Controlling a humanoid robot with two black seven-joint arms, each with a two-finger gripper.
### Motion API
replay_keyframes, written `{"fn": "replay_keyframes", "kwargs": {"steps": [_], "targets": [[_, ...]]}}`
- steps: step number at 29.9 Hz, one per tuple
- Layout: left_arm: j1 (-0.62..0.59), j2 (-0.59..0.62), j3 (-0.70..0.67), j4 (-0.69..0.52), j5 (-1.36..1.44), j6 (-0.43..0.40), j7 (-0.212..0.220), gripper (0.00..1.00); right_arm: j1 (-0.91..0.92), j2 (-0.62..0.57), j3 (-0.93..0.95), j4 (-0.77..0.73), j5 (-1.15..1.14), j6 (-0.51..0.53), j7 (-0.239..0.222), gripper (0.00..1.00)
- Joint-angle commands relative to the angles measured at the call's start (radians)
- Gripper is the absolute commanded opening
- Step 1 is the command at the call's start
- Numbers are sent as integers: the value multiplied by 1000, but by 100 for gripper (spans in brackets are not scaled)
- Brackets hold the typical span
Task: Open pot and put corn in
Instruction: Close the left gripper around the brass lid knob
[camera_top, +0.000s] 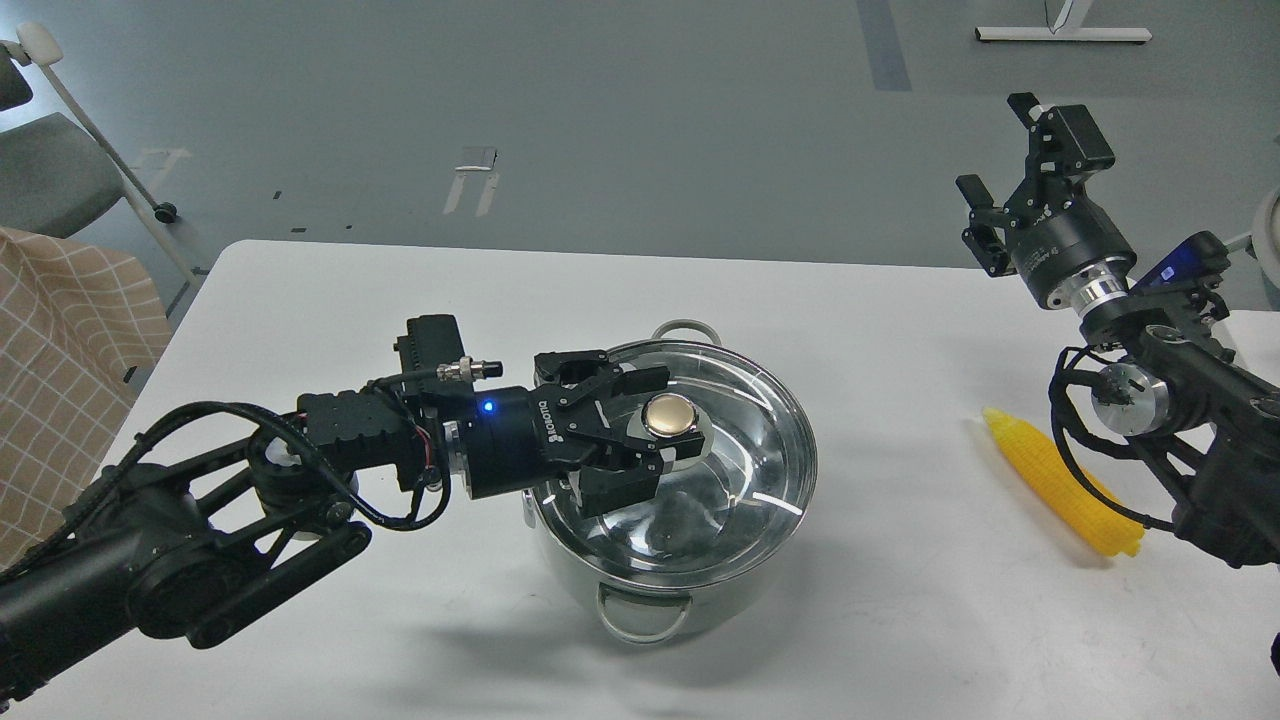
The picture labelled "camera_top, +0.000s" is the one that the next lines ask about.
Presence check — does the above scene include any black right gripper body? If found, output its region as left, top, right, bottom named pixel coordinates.
left=1005, top=197, right=1137, bottom=310

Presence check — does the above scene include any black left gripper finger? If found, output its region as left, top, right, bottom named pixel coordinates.
left=566, top=447, right=678, bottom=518
left=532, top=348, right=671, bottom=430

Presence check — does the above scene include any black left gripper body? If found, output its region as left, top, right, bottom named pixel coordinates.
left=444, top=384, right=591, bottom=500

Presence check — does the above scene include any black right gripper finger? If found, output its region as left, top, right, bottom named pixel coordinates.
left=955, top=176, right=1019, bottom=277
left=1007, top=92, right=1116, bottom=217

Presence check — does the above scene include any glass pot lid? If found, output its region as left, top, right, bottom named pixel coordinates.
left=524, top=340, right=817, bottom=593

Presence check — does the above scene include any yellow plastic corn cob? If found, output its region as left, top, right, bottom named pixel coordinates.
left=982, top=406, right=1146, bottom=557

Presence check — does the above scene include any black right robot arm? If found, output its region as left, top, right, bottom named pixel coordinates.
left=956, top=92, right=1279, bottom=568

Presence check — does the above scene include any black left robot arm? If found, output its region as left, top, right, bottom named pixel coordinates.
left=3, top=314, right=707, bottom=705

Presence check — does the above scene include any stainless steel pot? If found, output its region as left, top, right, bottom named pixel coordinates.
left=522, top=319, right=818, bottom=644

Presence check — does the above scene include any white desk leg base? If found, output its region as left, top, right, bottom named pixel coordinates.
left=973, top=1, right=1153, bottom=45

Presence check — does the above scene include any white chair on right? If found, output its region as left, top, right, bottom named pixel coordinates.
left=1224, top=184, right=1279, bottom=310

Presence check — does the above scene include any white side table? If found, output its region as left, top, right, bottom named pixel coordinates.
left=1216, top=310, right=1279, bottom=384

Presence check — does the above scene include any beige checkered cloth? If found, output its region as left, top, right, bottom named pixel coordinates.
left=1, top=228, right=172, bottom=566

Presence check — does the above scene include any grey office chair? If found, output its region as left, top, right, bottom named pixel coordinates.
left=1, top=22, right=201, bottom=284

